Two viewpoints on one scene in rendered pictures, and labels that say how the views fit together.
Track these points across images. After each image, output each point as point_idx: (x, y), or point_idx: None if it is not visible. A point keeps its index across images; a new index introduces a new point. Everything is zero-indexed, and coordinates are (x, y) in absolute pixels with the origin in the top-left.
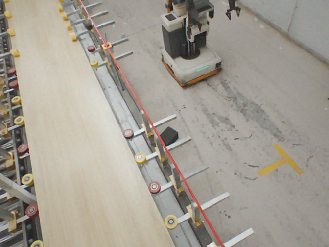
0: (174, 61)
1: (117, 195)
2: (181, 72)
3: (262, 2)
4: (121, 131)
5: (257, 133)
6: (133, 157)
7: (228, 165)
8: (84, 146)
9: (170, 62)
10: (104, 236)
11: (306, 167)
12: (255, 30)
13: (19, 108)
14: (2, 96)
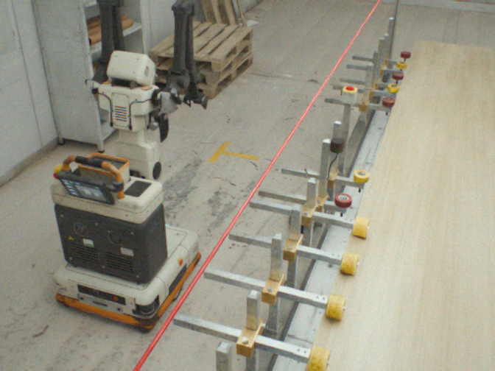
0: (171, 255)
1: (432, 82)
2: (190, 233)
3: None
4: (394, 104)
5: (207, 175)
6: (399, 89)
7: (273, 176)
8: (443, 111)
9: (174, 266)
10: (456, 75)
11: (218, 141)
12: None
13: None
14: None
